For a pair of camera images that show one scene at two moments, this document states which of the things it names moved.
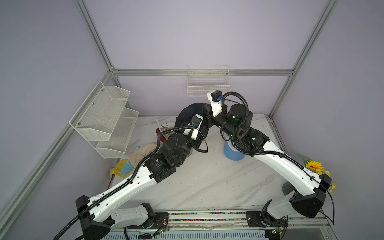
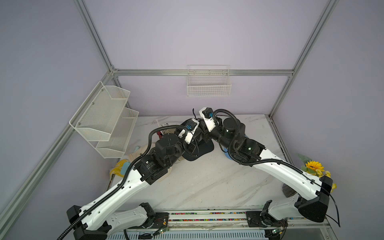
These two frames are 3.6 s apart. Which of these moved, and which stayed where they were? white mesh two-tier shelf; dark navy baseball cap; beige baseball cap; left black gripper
Moved: dark navy baseball cap
Stayed: beige baseball cap; white mesh two-tier shelf; left black gripper
